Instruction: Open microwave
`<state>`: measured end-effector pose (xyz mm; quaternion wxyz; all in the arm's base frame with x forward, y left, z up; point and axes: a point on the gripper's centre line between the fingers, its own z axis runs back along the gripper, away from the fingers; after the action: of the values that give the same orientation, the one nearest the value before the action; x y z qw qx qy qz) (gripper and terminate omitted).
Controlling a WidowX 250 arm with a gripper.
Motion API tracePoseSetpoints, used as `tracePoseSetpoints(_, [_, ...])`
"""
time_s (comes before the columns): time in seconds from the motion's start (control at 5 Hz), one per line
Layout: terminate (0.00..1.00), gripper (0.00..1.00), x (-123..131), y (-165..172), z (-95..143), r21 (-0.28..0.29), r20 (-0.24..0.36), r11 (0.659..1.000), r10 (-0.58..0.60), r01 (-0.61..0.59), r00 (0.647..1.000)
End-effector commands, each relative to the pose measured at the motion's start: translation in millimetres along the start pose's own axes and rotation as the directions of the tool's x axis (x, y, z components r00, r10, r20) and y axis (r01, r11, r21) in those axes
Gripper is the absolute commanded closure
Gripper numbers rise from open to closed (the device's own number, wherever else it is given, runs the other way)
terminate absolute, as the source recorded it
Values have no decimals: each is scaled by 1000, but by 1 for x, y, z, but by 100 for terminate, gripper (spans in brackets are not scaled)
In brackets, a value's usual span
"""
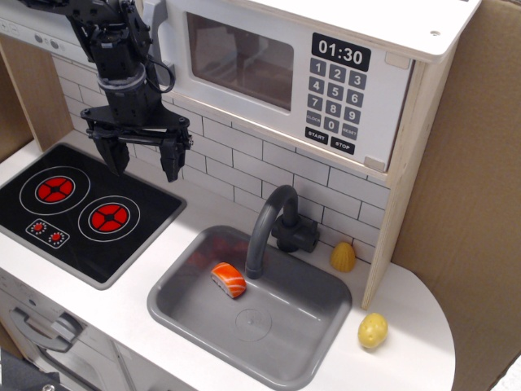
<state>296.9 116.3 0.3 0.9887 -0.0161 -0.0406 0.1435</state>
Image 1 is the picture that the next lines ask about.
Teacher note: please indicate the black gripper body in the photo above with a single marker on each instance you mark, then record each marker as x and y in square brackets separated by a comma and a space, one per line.
[135, 114]

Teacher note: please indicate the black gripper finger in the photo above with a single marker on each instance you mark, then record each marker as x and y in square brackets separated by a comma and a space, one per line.
[172, 158]
[114, 153]

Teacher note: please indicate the grey microwave door handle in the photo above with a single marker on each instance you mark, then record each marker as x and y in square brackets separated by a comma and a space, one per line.
[154, 15]

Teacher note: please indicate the white toy microwave door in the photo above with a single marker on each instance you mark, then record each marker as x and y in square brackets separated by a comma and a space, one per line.
[342, 97]

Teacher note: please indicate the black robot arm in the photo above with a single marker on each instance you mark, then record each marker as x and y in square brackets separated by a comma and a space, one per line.
[116, 39]

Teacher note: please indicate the white wooden microwave cabinet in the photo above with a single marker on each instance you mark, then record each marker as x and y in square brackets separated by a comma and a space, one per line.
[425, 31]

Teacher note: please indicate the black toy induction stove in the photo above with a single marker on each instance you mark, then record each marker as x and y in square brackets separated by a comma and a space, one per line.
[70, 209]

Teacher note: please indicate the grey range hood panel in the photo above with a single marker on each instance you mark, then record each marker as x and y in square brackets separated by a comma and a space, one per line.
[46, 31]

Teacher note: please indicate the dark grey toy faucet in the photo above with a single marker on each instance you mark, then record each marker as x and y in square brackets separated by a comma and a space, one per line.
[280, 218]

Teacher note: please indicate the salmon sushi toy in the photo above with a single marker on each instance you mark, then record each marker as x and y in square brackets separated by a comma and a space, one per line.
[228, 279]

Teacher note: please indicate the yellow ribbed toy shell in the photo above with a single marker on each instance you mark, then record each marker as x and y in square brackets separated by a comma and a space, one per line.
[343, 257]

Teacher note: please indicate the white toy oven door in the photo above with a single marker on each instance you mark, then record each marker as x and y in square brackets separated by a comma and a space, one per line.
[95, 362]

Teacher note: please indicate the grey toy sink basin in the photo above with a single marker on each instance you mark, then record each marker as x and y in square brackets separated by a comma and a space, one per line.
[278, 331]

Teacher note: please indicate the yellow toy potato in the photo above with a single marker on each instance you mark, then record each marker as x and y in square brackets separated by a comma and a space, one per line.
[372, 331]

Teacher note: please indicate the brown cardboard panel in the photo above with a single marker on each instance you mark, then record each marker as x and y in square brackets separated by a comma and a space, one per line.
[461, 233]

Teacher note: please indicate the grey oven door handle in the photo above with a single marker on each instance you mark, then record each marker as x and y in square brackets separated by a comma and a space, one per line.
[58, 336]

